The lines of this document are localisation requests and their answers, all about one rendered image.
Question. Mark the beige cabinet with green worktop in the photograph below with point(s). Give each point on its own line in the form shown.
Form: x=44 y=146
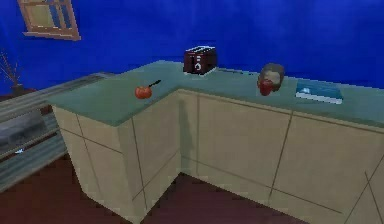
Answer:
x=213 y=140

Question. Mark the blue book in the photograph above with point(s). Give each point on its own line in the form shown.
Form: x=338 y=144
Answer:
x=319 y=91

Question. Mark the wooden framed window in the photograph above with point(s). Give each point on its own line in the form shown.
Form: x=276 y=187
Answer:
x=50 y=18

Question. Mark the grey metal shelf unit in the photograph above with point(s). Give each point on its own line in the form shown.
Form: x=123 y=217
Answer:
x=31 y=130

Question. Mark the dry twig plant in pot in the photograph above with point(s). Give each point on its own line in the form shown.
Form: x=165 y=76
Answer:
x=12 y=78

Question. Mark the dark red toaster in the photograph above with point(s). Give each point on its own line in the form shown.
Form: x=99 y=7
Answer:
x=199 y=60

